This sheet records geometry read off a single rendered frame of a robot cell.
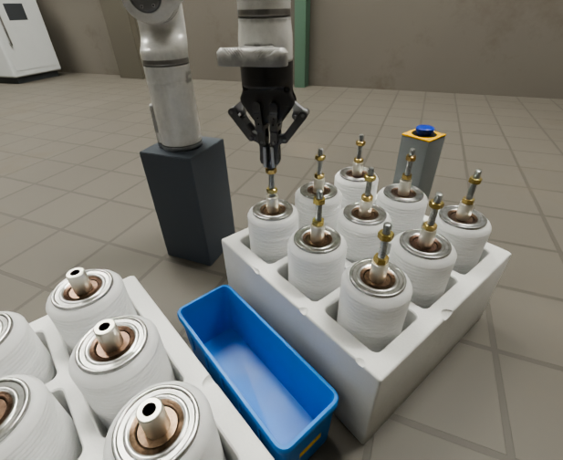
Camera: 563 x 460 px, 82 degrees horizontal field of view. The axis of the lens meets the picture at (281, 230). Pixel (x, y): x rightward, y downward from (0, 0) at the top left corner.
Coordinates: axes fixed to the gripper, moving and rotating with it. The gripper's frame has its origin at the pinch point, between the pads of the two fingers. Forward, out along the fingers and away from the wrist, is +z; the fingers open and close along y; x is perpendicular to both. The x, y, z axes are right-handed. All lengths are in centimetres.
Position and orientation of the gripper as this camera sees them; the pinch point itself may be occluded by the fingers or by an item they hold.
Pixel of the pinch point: (270, 155)
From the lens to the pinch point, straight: 55.0
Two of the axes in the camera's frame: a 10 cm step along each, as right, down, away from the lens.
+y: -9.7, -1.2, 2.2
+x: -2.5, 5.6, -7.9
